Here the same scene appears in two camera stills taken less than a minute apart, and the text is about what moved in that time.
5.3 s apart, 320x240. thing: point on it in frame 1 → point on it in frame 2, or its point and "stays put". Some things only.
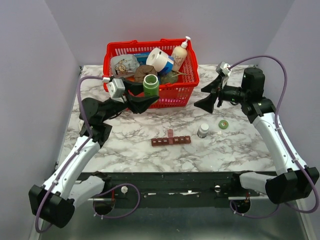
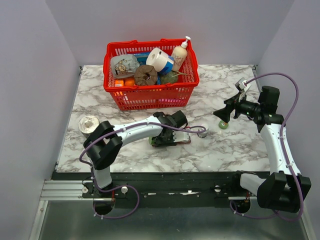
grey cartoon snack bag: [123, 65] stays put
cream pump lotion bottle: [179, 55] stays put
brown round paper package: [142, 70] stays put
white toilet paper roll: [158, 59] stays put
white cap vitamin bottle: [203, 130] stays put
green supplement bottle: [151, 85] → [152, 142]
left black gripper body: [114, 107] → [162, 141]
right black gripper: [207, 103] → [224, 113]
